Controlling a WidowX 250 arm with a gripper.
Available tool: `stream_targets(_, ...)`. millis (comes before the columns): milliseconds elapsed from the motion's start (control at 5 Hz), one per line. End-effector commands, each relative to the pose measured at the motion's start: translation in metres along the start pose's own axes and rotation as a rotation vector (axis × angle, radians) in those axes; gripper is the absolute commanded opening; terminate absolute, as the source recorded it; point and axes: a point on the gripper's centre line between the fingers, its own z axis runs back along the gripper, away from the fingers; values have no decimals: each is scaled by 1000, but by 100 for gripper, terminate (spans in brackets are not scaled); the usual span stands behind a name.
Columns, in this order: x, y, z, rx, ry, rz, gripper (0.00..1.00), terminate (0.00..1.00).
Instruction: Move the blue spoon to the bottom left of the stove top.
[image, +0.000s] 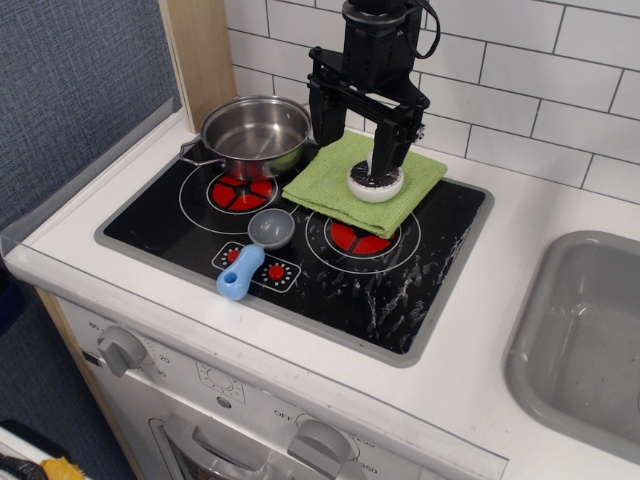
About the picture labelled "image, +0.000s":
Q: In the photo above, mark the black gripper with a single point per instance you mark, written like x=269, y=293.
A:
x=370, y=77

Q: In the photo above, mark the blue and grey spoon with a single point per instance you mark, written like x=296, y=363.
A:
x=270, y=229

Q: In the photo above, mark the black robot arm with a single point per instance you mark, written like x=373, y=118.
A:
x=430, y=29

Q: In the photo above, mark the black toy stove top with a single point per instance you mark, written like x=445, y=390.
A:
x=380, y=297

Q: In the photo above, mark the white toy mushroom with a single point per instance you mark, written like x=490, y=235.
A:
x=364, y=186

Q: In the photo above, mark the green folded cloth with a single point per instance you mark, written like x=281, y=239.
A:
x=338, y=183

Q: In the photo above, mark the stainless steel pot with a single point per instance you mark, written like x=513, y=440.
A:
x=251, y=137

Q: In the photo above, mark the grey sink basin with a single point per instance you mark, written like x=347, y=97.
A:
x=573, y=364

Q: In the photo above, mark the grey right oven knob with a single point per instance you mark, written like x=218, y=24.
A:
x=320, y=447

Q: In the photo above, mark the grey oven knob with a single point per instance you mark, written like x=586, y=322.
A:
x=120, y=350
x=320, y=447

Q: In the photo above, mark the grey left oven knob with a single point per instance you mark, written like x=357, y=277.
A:
x=120, y=350

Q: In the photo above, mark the white toy oven front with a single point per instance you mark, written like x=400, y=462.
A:
x=178, y=418

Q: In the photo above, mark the yellow object on floor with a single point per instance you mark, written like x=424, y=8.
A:
x=62, y=469

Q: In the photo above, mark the wooden side post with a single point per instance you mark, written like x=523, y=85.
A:
x=198, y=39

